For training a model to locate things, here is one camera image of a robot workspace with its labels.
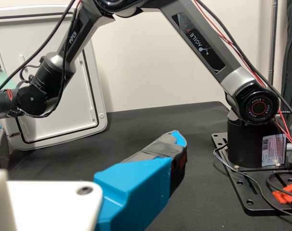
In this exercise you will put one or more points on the black mounting plate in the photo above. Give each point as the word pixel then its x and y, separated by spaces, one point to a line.
pixel 240 190

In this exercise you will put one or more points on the right wrist camera phone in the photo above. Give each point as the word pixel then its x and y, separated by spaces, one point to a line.
pixel 2 80

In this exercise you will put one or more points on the white box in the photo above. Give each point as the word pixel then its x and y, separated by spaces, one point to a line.
pixel 85 96

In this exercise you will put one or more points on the metal pole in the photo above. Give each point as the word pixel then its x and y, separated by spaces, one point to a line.
pixel 271 41

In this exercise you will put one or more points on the orange connector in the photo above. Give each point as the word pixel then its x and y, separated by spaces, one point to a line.
pixel 284 193

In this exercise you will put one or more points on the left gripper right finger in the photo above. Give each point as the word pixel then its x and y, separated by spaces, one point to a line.
pixel 141 178

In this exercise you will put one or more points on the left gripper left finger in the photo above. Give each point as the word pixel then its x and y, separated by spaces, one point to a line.
pixel 0 149

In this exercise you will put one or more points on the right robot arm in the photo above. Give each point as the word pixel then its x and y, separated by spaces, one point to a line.
pixel 199 45

